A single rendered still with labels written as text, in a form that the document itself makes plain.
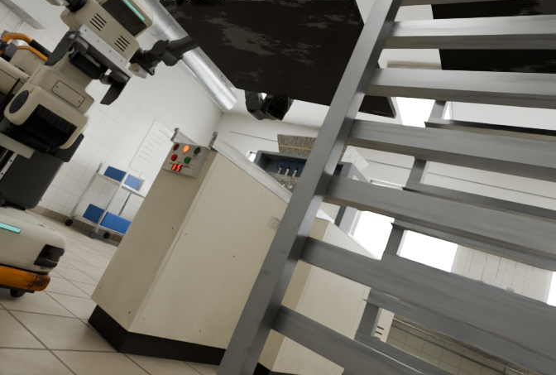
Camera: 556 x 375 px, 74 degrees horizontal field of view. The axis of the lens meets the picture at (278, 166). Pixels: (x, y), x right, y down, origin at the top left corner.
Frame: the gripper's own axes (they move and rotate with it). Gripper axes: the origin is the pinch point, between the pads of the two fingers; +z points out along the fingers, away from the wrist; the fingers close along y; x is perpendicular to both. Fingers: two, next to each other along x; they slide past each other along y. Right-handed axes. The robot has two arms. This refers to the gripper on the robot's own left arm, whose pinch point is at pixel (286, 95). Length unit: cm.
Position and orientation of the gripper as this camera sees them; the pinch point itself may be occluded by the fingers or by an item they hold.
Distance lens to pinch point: 121.0
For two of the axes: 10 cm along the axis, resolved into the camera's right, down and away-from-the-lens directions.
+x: -8.7, -4.8, -1.4
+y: -4.4, 8.7, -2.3
